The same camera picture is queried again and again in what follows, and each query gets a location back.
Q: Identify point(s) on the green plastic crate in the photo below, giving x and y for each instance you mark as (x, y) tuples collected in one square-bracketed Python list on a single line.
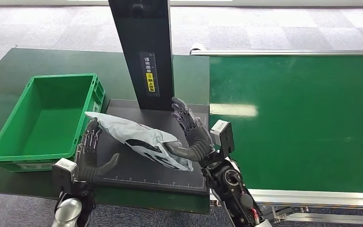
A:
[(47, 125)]

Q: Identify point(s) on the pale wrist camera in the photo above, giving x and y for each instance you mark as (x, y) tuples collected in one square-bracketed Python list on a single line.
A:
[(223, 134), (64, 172)]

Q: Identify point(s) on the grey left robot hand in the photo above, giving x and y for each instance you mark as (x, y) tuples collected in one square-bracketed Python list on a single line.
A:
[(87, 163)]

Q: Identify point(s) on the black yellow column label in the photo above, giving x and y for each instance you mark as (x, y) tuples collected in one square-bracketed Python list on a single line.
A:
[(150, 75)]

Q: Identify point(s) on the wide aluminium conveyor rail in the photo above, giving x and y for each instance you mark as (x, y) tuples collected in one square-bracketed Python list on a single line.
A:
[(319, 199)]

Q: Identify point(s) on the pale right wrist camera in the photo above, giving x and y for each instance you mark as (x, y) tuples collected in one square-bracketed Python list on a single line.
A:
[(223, 134)]

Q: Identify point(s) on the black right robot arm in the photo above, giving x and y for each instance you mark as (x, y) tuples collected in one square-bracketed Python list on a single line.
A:
[(231, 188)]

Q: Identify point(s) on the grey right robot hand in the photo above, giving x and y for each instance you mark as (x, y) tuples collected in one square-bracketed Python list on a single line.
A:
[(198, 141)]

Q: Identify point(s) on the thin aluminium conveyor rail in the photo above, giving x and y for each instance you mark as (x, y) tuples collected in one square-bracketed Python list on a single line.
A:
[(294, 52)]

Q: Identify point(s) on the black scanner base plate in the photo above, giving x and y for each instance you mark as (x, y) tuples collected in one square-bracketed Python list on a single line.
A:
[(131, 172)]

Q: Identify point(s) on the grey polybag package red print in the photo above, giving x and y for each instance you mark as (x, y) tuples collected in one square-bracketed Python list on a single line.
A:
[(131, 133)]

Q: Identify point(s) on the green conveyor belt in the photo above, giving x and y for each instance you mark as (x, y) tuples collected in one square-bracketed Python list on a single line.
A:
[(294, 119)]

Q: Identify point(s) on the white conveyor roller end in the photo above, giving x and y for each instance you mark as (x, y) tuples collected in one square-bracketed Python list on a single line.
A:
[(197, 47)]

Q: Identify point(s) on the black scanner column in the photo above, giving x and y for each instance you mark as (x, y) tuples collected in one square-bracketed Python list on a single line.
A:
[(144, 37)]

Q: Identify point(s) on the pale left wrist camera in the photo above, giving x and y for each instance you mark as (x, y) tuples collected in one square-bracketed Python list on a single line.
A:
[(64, 172)]

